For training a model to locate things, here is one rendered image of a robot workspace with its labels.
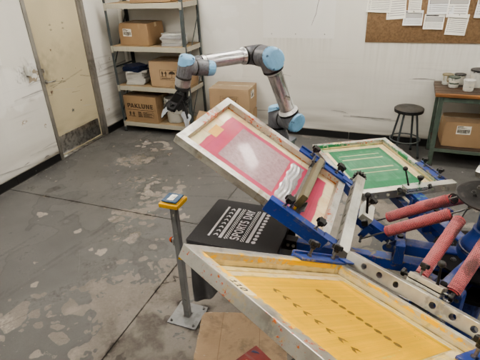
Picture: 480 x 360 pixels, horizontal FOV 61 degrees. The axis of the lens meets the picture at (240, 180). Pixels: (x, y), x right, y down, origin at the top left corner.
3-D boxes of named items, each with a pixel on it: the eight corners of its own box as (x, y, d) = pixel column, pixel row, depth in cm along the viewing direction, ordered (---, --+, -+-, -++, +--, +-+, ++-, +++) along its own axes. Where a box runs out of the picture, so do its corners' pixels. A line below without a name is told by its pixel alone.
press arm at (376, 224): (351, 221, 191) (358, 214, 188) (353, 214, 196) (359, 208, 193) (381, 242, 191) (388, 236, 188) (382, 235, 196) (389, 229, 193)
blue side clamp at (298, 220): (261, 209, 173) (269, 198, 169) (265, 203, 177) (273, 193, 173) (318, 251, 172) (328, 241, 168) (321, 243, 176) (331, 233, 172)
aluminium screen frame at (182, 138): (172, 141, 175) (176, 134, 173) (224, 102, 223) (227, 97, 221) (321, 248, 172) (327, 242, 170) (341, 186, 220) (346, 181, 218)
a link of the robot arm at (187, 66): (199, 58, 189) (183, 58, 184) (195, 81, 195) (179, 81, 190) (192, 53, 194) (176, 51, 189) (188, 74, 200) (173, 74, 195)
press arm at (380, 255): (221, 237, 225) (221, 228, 222) (226, 231, 230) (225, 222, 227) (472, 286, 184) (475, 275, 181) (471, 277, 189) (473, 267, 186)
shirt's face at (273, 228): (186, 240, 209) (186, 239, 209) (219, 199, 245) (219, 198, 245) (275, 258, 193) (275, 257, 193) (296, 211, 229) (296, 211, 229)
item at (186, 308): (166, 322, 284) (147, 205, 240) (181, 301, 302) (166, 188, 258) (195, 330, 276) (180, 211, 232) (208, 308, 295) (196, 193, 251)
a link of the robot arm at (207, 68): (207, 58, 205) (187, 56, 199) (218, 61, 196) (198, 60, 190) (206, 73, 207) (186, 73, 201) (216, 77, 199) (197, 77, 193)
